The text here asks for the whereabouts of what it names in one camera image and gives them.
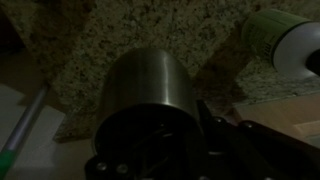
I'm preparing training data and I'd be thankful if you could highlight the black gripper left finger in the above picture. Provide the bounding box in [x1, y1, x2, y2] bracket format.
[84, 154, 201, 180]

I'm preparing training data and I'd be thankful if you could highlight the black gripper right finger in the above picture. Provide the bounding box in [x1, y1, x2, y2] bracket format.
[195, 99, 320, 180]

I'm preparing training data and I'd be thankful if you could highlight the stainless steel cup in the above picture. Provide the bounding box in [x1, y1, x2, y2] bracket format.
[92, 47, 202, 168]

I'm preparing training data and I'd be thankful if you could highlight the wood framed mirror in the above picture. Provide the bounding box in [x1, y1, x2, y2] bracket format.
[232, 92, 320, 148]

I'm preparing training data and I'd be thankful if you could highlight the green soap pump bottle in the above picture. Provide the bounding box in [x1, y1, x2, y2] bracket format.
[240, 8, 320, 80]

